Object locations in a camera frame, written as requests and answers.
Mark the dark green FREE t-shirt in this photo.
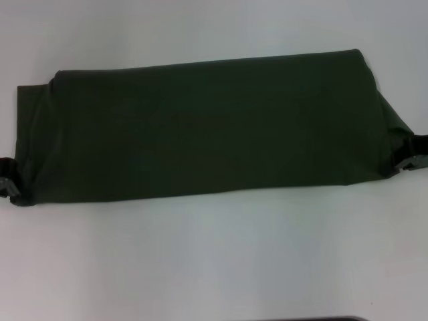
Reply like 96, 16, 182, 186
9, 48, 416, 209

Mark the dark flat strip grey rim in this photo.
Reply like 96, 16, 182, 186
297, 315, 369, 321

